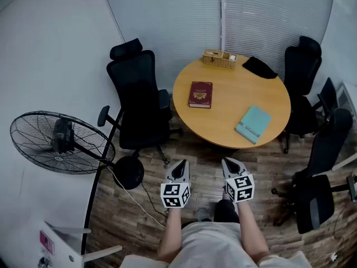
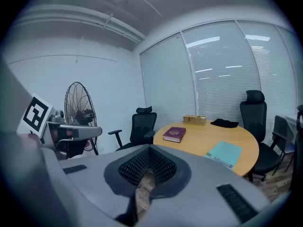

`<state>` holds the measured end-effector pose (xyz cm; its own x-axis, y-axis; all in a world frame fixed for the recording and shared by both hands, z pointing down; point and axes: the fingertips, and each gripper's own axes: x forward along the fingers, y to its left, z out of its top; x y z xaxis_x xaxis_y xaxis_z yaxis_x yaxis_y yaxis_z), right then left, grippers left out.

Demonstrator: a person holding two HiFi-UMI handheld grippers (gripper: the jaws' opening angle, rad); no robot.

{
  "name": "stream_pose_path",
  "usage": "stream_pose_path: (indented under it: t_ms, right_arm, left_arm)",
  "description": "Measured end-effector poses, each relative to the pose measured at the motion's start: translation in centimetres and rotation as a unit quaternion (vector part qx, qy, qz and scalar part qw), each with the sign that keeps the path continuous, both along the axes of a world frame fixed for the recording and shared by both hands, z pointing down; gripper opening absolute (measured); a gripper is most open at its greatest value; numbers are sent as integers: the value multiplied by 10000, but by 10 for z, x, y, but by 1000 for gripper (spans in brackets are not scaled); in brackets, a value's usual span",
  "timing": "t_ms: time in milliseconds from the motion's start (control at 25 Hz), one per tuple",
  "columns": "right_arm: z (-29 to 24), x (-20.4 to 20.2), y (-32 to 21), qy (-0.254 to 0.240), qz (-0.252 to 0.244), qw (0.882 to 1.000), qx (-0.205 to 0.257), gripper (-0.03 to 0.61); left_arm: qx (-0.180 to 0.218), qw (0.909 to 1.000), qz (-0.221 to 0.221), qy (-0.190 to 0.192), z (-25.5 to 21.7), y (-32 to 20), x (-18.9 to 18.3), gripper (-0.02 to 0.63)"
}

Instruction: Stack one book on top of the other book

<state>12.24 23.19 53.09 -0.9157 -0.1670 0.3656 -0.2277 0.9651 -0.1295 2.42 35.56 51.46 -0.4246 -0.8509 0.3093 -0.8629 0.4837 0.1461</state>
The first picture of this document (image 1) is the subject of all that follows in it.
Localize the teal book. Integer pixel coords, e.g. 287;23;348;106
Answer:
234;104;273;145

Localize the person's grey shoe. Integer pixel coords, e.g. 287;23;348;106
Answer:
196;208;212;223

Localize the white power cable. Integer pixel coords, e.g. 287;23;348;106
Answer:
107;165;167;229

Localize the white charger plug with cable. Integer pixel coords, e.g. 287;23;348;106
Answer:
310;251;339;267

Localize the white wall appliance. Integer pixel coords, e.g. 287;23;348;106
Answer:
335;82;357;117

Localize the person's black trouser leg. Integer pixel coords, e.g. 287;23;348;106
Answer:
213;199;240;224

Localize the black power cable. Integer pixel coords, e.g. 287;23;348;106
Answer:
140;181;169;219

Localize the black cloth pouch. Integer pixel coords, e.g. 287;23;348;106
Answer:
242;56;279;80

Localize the black office chair with headrest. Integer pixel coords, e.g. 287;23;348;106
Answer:
97;37;184;165
281;35;340;154
271;107;357;235

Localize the white cabinet with pink label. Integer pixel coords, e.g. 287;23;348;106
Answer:
38;220;124;268

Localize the black floor fan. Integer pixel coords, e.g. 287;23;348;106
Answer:
9;110;146;190

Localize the person's left forearm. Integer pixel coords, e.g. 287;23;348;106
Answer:
157;205;184;264

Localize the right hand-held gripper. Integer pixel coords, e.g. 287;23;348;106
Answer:
221;157;255;204

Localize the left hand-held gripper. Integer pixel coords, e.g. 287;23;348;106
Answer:
160;160;192;209

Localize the white window blind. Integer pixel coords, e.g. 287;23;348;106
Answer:
224;0;335;66

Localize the person's beige shirt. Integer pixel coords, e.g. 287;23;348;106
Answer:
119;221;313;268

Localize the dark red book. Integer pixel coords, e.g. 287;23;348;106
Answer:
188;81;214;109

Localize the person's right forearm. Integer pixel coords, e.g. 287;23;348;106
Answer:
236;200;271;262

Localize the wicker tissue box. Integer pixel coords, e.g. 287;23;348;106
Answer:
201;49;238;70

